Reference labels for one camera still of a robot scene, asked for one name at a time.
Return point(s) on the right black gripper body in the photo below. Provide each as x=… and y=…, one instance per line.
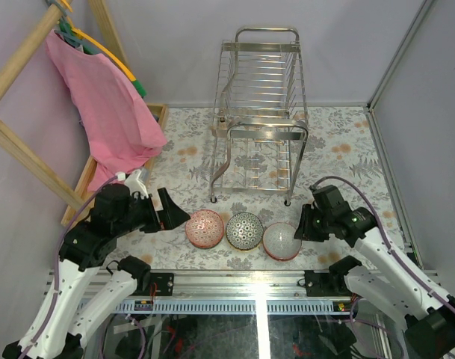
x=329, y=218

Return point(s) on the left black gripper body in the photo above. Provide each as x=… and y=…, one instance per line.
x=153, y=215

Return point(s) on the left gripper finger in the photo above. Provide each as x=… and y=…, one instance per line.
x=168, y=204
x=171, y=220

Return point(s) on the red patterned bowl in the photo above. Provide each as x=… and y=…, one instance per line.
x=205, y=229

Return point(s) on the blue patterned bowl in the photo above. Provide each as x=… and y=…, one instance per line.
x=244, y=231

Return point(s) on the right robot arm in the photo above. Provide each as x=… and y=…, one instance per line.
x=422, y=308

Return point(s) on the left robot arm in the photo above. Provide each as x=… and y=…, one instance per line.
x=61, y=329

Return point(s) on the stainless steel dish rack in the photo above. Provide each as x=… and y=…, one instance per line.
x=260, y=116

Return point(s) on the pink cloth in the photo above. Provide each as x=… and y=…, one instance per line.
x=121, y=130

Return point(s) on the yellow plastic hanger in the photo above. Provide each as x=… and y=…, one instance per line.
x=112, y=46

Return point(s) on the green plastic hanger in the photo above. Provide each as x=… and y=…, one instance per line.
x=81, y=41

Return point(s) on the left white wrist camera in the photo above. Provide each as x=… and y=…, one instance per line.
x=135, y=181

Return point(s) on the aluminium rail frame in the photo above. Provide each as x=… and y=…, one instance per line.
x=243, y=294

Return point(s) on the wooden clothes rack frame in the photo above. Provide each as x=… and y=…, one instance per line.
x=38, y=108

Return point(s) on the aluminium corner post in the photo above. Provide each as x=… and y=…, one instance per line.
x=415, y=25

